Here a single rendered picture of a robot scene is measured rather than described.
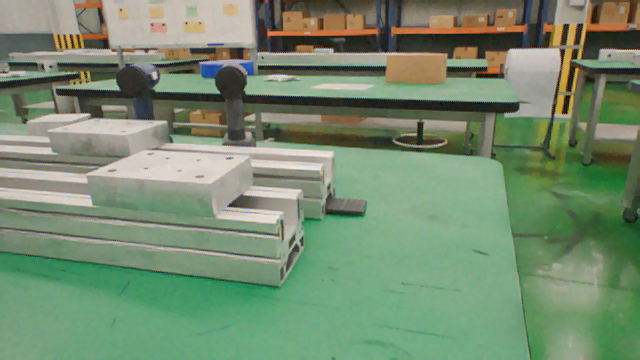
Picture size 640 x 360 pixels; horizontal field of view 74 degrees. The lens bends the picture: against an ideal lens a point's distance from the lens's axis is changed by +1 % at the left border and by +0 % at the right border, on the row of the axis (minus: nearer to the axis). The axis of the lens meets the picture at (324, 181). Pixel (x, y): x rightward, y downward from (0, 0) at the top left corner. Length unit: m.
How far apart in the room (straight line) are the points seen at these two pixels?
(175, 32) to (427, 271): 3.70
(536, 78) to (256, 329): 3.70
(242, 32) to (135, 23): 1.07
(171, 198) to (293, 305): 0.18
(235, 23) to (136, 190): 3.26
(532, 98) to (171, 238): 3.72
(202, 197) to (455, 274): 0.31
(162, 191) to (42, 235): 0.21
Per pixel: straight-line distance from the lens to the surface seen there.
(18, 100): 6.76
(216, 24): 3.83
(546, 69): 3.99
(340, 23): 10.42
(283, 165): 0.65
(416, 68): 2.46
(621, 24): 10.06
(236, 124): 0.89
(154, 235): 0.55
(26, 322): 0.55
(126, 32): 4.41
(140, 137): 0.79
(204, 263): 0.53
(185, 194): 0.49
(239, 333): 0.45
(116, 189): 0.54
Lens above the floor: 1.05
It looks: 19 degrees down
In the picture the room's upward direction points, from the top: 1 degrees counter-clockwise
